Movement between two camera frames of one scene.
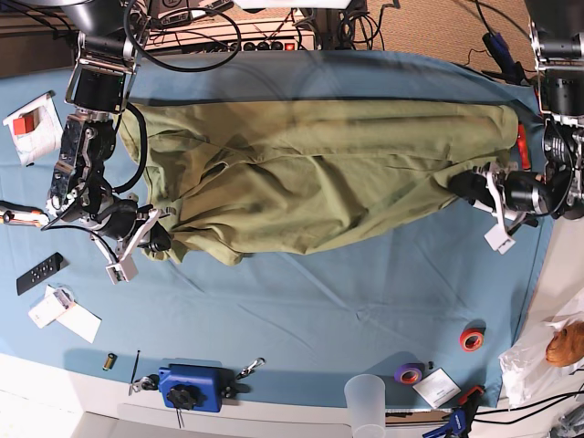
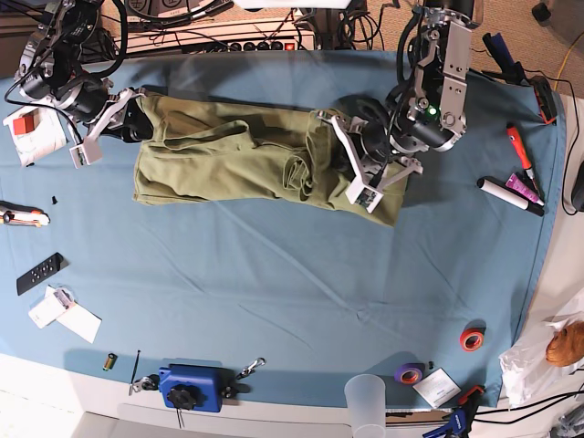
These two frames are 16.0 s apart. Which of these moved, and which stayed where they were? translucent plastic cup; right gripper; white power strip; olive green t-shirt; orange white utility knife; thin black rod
Moved: right gripper; olive green t-shirt
Stayed: thin black rod; orange white utility knife; white power strip; translucent plastic cup
